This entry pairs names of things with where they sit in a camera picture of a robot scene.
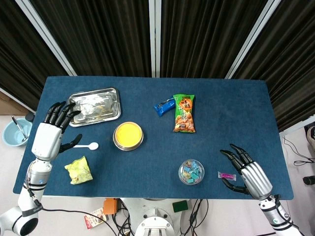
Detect rectangular steel tray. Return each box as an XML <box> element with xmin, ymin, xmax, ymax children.
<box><xmin>66</xmin><ymin>87</ymin><xmax>122</xmax><ymax>128</ymax></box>

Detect white robot torso base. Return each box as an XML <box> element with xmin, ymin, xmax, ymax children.
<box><xmin>120</xmin><ymin>198</ymin><xmax>195</xmax><ymax>236</ymax></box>

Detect light blue bowl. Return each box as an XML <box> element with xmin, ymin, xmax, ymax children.
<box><xmin>2</xmin><ymin>118</ymin><xmax>33</xmax><ymax>148</ymax></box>

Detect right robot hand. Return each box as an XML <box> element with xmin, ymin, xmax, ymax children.
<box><xmin>220</xmin><ymin>144</ymin><xmax>273</xmax><ymax>201</ymax></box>

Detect dark green block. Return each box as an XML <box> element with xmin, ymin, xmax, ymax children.
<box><xmin>172</xmin><ymin>200</ymin><xmax>189</xmax><ymax>213</ymax></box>

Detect green snack bag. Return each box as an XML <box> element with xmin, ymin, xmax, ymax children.
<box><xmin>172</xmin><ymin>93</ymin><xmax>197</xmax><ymax>134</ymax></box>

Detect white frame post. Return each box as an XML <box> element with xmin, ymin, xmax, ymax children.
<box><xmin>148</xmin><ymin>0</ymin><xmax>162</xmax><ymax>78</ymax></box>
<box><xmin>14</xmin><ymin>0</ymin><xmax>77</xmax><ymax>76</ymax></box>
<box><xmin>225</xmin><ymin>0</ymin><xmax>283</xmax><ymax>79</ymax></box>

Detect clear round clip container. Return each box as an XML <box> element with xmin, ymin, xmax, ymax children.
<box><xmin>178</xmin><ymin>159</ymin><xmax>205</xmax><ymax>185</ymax></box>

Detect black cable bundle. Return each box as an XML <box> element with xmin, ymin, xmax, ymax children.
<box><xmin>113</xmin><ymin>198</ymin><xmax>135</xmax><ymax>236</ymax></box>
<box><xmin>188</xmin><ymin>198</ymin><xmax>209</xmax><ymax>236</ymax></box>

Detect metal ladle with black handle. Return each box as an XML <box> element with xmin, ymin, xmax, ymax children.
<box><xmin>11</xmin><ymin>115</ymin><xmax>28</xmax><ymax>143</ymax></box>

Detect dark pleated curtain panel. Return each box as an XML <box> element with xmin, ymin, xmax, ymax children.
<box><xmin>0</xmin><ymin>0</ymin><xmax>69</xmax><ymax>113</ymax></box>
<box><xmin>232</xmin><ymin>0</ymin><xmax>315</xmax><ymax>132</ymax></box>
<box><xmin>160</xmin><ymin>0</ymin><xmax>269</xmax><ymax>79</ymax></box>
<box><xmin>29</xmin><ymin>0</ymin><xmax>152</xmax><ymax>77</ymax></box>

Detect red and white carton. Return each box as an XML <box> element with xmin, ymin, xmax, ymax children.
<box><xmin>83</xmin><ymin>207</ymin><xmax>108</xmax><ymax>230</ymax></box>

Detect crumpled yellow-green snack bag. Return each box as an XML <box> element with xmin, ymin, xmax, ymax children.
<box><xmin>64</xmin><ymin>155</ymin><xmax>94</xmax><ymax>185</ymax></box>

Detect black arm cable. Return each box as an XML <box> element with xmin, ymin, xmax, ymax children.
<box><xmin>26</xmin><ymin>169</ymin><xmax>118</xmax><ymax>236</ymax></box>

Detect white plastic spoon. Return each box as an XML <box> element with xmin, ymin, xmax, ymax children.
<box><xmin>73</xmin><ymin>142</ymin><xmax>99</xmax><ymax>150</ymax></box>

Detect blue table cloth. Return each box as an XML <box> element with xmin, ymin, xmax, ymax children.
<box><xmin>12</xmin><ymin>75</ymin><xmax>294</xmax><ymax>201</ymax></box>

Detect orange box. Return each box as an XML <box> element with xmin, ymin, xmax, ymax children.
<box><xmin>102</xmin><ymin>198</ymin><xmax>118</xmax><ymax>215</ymax></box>

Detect brown cardboard box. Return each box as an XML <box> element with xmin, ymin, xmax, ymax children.
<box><xmin>0</xmin><ymin>92</ymin><xmax>28</xmax><ymax>116</ymax></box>

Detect blue snack packet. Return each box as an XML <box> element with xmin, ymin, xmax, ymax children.
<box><xmin>154</xmin><ymin>97</ymin><xmax>176</xmax><ymax>117</ymax></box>

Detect bowl with yellow filling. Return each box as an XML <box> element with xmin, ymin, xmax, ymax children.
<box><xmin>113</xmin><ymin>121</ymin><xmax>144</xmax><ymax>150</ymax></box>

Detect white frame rail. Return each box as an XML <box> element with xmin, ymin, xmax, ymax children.
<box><xmin>0</xmin><ymin>87</ymin><xmax>36</xmax><ymax>114</ymax></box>
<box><xmin>279</xmin><ymin>115</ymin><xmax>315</xmax><ymax>137</ymax></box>

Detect pink item in clear wrapper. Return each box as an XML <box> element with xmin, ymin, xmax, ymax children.
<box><xmin>218</xmin><ymin>171</ymin><xmax>237</xmax><ymax>182</ymax></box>

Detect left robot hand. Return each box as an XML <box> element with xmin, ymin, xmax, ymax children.
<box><xmin>31</xmin><ymin>101</ymin><xmax>83</xmax><ymax>162</ymax></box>

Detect black floor cable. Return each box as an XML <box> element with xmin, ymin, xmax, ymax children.
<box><xmin>282</xmin><ymin>136</ymin><xmax>315</xmax><ymax>167</ymax></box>

